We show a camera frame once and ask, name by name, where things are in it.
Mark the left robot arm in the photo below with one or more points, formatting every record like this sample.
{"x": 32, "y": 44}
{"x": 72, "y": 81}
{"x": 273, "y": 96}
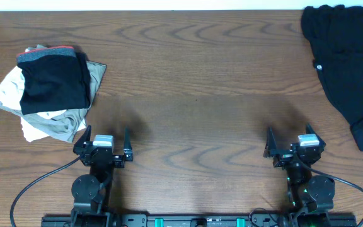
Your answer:
{"x": 91, "y": 191}

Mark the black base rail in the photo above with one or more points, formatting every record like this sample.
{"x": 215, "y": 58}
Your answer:
{"x": 255, "y": 219}

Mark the black t-shirt with logo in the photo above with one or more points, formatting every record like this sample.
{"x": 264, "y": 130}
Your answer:
{"x": 336, "y": 38}

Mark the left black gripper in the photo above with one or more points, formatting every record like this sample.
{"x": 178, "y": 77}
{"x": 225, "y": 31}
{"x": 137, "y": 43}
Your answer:
{"x": 127, "y": 154}

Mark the folded white garment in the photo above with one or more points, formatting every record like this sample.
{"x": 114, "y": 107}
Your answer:
{"x": 9, "y": 89}

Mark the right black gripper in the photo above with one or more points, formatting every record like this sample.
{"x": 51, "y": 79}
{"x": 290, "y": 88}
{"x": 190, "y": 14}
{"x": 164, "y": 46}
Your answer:
{"x": 271, "y": 148}

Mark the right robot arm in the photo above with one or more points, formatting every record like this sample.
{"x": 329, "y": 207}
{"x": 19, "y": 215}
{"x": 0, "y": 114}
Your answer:
{"x": 311, "y": 195}

